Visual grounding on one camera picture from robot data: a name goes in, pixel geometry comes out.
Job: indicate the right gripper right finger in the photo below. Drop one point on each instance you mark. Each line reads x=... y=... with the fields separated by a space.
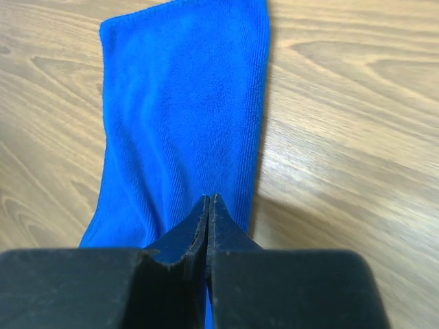
x=224 y=235

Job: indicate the blue towel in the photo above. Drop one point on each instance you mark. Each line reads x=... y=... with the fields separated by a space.
x=182 y=104

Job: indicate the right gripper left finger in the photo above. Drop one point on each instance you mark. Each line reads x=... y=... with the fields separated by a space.
x=181 y=252

